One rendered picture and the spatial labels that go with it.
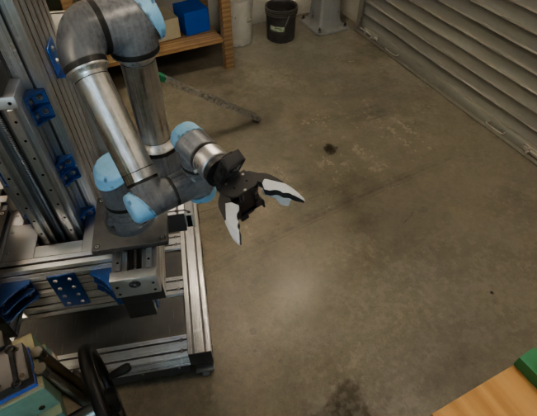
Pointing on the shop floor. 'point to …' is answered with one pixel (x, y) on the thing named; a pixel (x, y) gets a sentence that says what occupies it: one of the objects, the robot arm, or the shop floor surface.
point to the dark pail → (280, 20)
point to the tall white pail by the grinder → (241, 22)
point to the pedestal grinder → (324, 17)
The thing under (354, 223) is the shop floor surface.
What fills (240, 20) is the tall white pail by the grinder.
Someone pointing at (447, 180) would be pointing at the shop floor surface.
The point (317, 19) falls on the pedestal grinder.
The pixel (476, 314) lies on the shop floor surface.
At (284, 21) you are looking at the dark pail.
